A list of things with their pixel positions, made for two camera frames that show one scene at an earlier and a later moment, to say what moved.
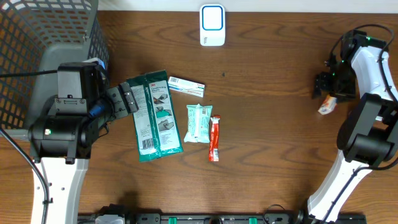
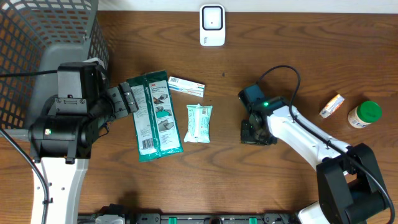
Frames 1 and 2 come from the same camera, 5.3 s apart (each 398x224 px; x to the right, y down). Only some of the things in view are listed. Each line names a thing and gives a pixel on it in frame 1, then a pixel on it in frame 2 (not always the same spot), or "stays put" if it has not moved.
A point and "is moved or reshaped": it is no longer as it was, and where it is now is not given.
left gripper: [117, 96] stays put
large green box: [157, 126] stays put
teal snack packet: [198, 123] stays put
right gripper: [321, 84] -> [246, 137]
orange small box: [328, 105] is moved or reshaped
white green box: [186, 86] stays put
